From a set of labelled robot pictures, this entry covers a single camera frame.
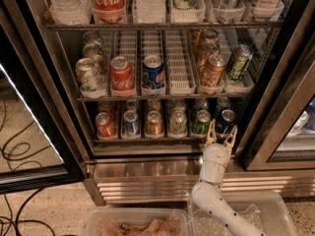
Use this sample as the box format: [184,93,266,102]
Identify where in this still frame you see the white green can middle shelf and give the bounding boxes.
[76,58,103,92]

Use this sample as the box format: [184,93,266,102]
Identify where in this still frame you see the clear water bottle top centre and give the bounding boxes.
[133,0,166,24]

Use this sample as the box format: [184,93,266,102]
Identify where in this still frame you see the orange can bottom front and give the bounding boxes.
[146,110,163,137]

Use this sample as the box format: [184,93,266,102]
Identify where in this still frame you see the blue pepsi can bottom front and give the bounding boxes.
[216,109,236,135]

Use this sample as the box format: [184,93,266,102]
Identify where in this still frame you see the clear water bottle top left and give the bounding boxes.
[49,0,92,26]

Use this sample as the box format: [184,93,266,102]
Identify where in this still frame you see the green can middle right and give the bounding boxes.
[225,44,253,83]

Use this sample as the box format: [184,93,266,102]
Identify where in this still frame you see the red coca-cola can middle shelf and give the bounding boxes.
[109,56,135,91]

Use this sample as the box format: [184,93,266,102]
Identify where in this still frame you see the blue white can bottom front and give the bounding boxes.
[124,110,140,137]

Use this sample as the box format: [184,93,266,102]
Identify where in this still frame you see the clear plastic bin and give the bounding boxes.
[82,207,193,236]
[187,191,298,236]

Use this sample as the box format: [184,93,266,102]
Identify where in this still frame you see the green sprite can bottom front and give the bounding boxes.
[191,110,211,137]

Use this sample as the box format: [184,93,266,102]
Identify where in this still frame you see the orange can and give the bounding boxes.
[201,54,227,88]
[146,110,163,137]

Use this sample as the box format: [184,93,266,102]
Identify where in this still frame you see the clear water bottle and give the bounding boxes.
[49,0,92,26]
[133,0,166,24]

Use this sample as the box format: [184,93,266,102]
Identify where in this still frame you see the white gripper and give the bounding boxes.
[199,119,238,185]

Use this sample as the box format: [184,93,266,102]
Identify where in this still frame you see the red coke can bottom front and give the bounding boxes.
[95,112,117,139]

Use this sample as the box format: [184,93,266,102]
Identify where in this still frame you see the empty white can tray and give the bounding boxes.
[164,30,196,95]

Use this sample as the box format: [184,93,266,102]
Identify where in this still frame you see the orange can middle front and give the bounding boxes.
[201,54,227,88]

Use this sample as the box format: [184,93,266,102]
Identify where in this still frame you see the blue pepsi can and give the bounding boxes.
[214,96,230,119]
[216,109,236,135]

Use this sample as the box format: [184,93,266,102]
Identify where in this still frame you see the clear plastic bin left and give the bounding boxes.
[82,207,193,236]

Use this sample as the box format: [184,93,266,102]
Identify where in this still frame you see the red coca-cola bottle top shelf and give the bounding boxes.
[92,0,126,23]

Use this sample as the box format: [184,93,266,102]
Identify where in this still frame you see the black floor cable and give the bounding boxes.
[0,187,57,236]

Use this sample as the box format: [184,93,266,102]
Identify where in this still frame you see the clear plastic bin right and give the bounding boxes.
[187,191,298,236]

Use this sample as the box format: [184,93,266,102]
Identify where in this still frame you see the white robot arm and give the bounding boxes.
[190,119,267,236]

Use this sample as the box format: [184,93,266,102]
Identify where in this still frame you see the glass fridge door left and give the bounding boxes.
[0,0,87,194]

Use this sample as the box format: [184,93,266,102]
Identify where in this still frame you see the blue pepsi can middle shelf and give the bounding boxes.
[142,54,164,89]

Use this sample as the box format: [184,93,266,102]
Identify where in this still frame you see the blue pepsi can bottom behind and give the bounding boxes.
[214,96,230,119]

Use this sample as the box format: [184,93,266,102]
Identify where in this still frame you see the white green can bottom front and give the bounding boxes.
[168,110,187,138]

